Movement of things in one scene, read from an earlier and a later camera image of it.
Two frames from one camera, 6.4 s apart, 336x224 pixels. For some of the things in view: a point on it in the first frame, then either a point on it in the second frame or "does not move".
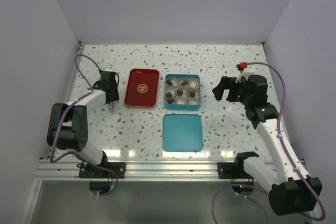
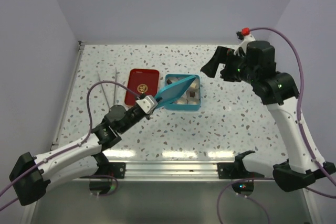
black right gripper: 226,83 to 220,56
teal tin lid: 182,132 to 169,93
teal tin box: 182,92 does not move
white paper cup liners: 182,90 does not move
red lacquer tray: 142,88 does not move
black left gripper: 115,97 to 147,116
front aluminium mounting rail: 48,171 does not move
